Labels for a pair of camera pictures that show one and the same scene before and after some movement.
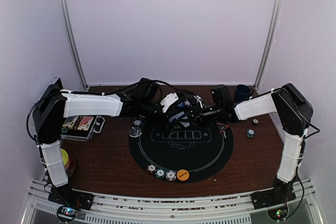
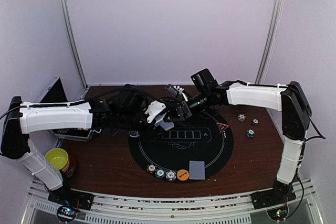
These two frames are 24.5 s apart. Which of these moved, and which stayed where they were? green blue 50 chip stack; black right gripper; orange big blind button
Moved: black right gripper
Stayed: green blue 50 chip stack; orange big blind button
